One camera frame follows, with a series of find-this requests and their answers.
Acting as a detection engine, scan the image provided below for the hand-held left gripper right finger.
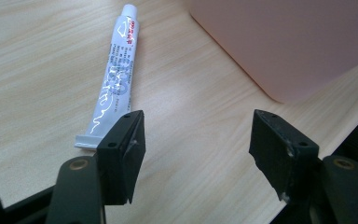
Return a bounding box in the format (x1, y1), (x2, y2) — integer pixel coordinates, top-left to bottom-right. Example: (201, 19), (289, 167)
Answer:
(248, 108), (321, 203)

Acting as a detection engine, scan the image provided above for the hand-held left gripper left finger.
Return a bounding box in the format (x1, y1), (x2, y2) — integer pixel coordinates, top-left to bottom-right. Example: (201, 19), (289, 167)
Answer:
(95, 109), (146, 206)

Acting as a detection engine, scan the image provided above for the white squeeze tube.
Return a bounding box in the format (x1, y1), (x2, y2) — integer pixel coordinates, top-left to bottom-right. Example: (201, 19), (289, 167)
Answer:
(74, 3), (141, 151)

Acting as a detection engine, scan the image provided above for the pink plastic box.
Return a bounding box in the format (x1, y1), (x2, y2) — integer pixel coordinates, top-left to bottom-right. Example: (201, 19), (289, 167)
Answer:
(185, 0), (358, 104)

